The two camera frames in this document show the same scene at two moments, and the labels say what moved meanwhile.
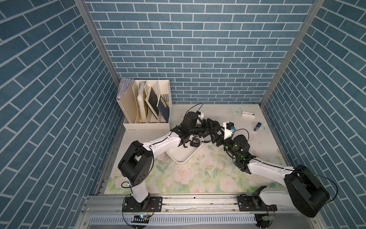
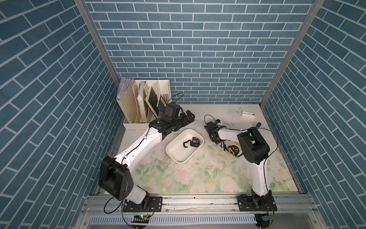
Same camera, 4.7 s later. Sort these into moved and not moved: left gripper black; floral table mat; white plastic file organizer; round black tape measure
Moved: left gripper black
Not moved: floral table mat; white plastic file organizer; round black tape measure
